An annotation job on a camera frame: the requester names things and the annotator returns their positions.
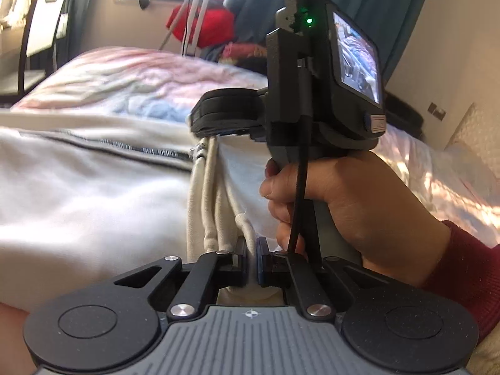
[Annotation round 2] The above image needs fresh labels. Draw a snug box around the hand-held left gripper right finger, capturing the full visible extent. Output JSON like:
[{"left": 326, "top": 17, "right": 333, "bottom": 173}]
[{"left": 256, "top": 236, "right": 391, "bottom": 319}]

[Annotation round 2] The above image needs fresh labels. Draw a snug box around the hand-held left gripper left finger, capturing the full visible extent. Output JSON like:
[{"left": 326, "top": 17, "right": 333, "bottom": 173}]
[{"left": 113, "top": 236, "right": 251, "bottom": 321}]

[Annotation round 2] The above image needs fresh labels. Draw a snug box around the white zip hoodie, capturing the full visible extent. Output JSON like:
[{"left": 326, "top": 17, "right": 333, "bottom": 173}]
[{"left": 0, "top": 112, "right": 284, "bottom": 315}]

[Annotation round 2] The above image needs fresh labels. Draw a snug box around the person's right forearm red sleeve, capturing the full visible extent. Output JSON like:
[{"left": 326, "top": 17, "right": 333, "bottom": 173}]
[{"left": 421, "top": 221, "right": 500, "bottom": 346}]

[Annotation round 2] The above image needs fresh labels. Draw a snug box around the person's right hand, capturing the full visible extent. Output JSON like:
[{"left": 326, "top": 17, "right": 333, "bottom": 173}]
[{"left": 260, "top": 150, "right": 451, "bottom": 287}]

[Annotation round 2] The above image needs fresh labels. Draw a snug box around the black round object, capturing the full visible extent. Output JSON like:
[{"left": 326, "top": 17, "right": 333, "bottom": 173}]
[{"left": 383, "top": 89, "right": 426, "bottom": 139}]

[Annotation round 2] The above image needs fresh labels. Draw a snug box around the colourful cloth pile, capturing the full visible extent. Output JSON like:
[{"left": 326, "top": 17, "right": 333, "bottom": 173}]
[{"left": 213, "top": 40, "right": 271, "bottom": 73}]

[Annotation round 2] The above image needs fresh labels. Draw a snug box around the white textured pillow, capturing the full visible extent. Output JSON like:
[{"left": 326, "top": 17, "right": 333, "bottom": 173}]
[{"left": 444, "top": 102, "right": 500, "bottom": 174}]

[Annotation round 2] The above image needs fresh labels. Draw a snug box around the red bag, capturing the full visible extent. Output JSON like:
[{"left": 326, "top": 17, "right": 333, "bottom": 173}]
[{"left": 167, "top": 4, "right": 236, "bottom": 48}]

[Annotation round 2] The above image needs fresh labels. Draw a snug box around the white tripod stand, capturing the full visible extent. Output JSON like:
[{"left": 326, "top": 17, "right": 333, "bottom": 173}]
[{"left": 158, "top": 0, "right": 219, "bottom": 60}]

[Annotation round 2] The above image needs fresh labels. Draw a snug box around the pastel tie-dye bed blanket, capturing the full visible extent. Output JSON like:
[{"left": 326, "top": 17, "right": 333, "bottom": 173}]
[{"left": 11, "top": 46, "right": 500, "bottom": 248}]

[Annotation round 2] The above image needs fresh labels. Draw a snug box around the grey-green curtain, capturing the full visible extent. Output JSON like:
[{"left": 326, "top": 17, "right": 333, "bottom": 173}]
[{"left": 39, "top": 0, "right": 123, "bottom": 69}]

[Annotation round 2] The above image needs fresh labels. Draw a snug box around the wall socket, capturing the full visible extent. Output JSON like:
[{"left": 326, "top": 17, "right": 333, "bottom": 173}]
[{"left": 427, "top": 102, "right": 448, "bottom": 120}]

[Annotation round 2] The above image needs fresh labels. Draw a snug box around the black frame chair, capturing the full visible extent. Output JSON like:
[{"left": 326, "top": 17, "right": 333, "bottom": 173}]
[{"left": 0, "top": 0, "right": 68, "bottom": 104}]

